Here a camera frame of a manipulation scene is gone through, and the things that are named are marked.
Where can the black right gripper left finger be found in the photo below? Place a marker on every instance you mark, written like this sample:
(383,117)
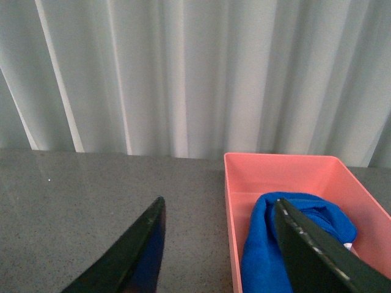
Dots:
(133,262)

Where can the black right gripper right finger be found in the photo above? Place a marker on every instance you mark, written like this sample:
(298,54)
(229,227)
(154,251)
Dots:
(317,262)

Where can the blue microfiber cloth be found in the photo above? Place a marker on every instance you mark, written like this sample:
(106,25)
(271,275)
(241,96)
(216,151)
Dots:
(262,265)

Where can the pink plastic tray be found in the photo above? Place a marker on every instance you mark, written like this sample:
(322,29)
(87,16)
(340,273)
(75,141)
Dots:
(248,176)

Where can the white pleated curtain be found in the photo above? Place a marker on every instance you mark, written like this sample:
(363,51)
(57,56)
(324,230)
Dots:
(198,79)

